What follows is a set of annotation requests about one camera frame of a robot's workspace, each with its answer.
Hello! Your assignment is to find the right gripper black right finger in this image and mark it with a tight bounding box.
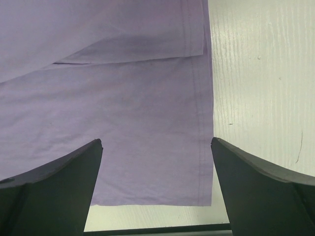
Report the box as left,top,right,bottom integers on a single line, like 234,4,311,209
211,138,315,236

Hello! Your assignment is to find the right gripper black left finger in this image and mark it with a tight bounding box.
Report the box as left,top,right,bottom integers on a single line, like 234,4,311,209
0,139,102,236

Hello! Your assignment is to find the purple t-shirt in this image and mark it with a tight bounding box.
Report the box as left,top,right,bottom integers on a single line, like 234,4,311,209
0,0,213,206

